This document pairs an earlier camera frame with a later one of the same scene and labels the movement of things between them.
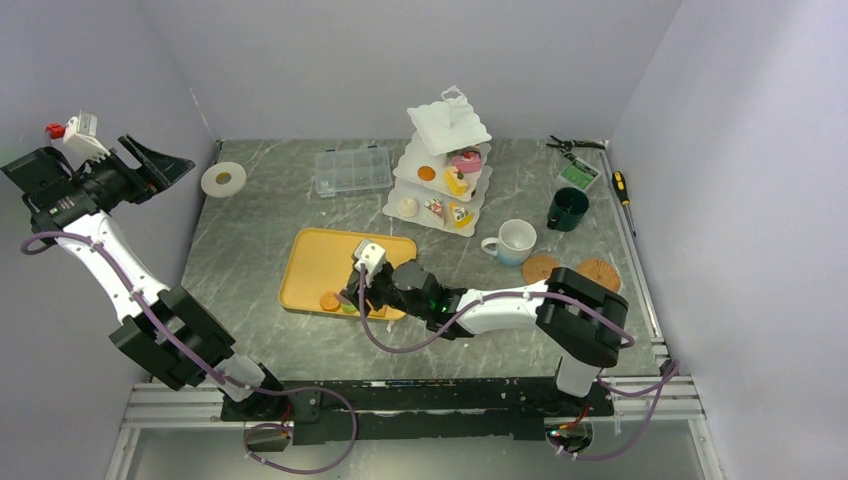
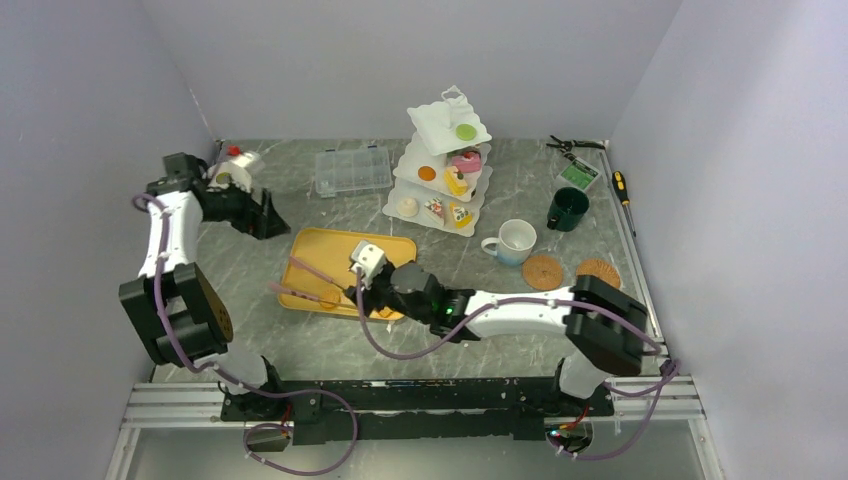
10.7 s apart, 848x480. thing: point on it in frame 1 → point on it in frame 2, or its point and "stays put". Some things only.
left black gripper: x=158 y=171 → x=262 y=221
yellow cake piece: x=454 y=180 stays put
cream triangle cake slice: x=460 y=215 stays put
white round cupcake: x=407 y=207 stays put
